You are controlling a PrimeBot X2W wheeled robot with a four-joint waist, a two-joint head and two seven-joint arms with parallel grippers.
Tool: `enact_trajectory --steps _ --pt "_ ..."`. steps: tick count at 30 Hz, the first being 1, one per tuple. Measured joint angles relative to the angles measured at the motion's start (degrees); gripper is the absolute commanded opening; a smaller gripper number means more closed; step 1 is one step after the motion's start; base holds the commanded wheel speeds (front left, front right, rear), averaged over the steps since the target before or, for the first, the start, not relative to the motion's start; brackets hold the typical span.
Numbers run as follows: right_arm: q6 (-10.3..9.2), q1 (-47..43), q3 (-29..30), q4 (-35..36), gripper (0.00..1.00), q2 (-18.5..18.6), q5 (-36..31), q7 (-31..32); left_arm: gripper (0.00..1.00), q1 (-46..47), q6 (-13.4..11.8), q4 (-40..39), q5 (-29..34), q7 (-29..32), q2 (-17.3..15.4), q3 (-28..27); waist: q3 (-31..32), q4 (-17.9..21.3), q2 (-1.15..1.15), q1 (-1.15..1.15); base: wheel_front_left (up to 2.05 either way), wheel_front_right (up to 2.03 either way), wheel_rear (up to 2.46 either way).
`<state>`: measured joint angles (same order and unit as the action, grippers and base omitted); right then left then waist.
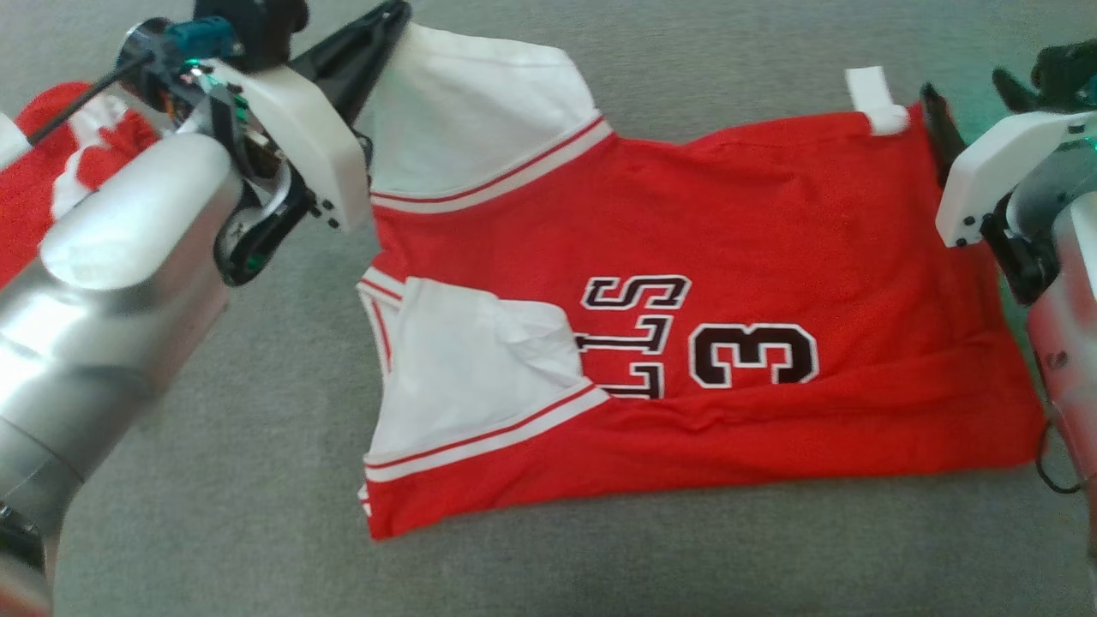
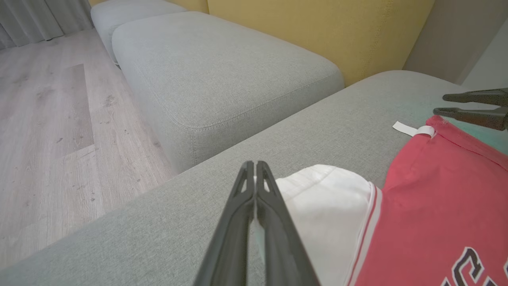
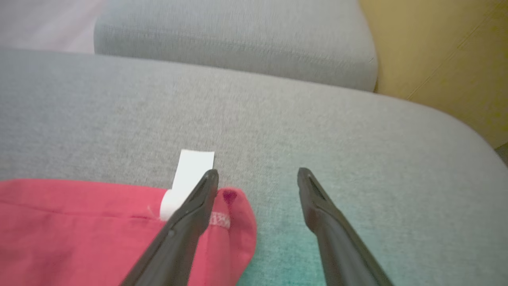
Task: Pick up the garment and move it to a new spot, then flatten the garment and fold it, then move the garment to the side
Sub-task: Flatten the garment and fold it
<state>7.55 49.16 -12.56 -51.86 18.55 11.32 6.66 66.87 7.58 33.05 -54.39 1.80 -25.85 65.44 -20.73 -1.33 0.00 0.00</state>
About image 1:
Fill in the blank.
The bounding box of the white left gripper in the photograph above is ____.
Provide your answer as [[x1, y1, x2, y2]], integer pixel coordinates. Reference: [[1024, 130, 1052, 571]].
[[176, 0, 413, 290]]

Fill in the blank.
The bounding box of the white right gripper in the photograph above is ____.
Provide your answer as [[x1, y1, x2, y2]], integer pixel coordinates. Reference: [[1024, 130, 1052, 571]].
[[920, 81, 1097, 306]]

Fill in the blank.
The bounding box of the red white numbered jersey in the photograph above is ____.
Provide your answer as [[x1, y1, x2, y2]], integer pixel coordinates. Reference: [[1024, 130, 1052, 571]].
[[356, 21, 1048, 542]]

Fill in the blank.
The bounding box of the red white striped garment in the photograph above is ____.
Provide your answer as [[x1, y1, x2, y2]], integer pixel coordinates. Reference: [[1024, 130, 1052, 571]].
[[0, 81, 164, 288]]

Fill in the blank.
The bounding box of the grey sofa chaise seat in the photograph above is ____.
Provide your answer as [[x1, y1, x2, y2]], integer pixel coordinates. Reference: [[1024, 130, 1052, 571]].
[[0, 0, 1097, 617]]

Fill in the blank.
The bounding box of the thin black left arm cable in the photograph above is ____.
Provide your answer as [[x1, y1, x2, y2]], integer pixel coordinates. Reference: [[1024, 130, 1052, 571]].
[[26, 51, 155, 145]]

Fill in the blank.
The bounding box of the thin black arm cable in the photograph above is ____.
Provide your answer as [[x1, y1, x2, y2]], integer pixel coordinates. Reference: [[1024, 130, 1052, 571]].
[[1035, 420, 1088, 495], [26, 51, 155, 145]]

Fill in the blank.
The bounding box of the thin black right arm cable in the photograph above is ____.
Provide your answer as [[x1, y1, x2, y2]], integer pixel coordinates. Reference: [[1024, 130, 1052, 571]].
[[1035, 420, 1088, 495]]

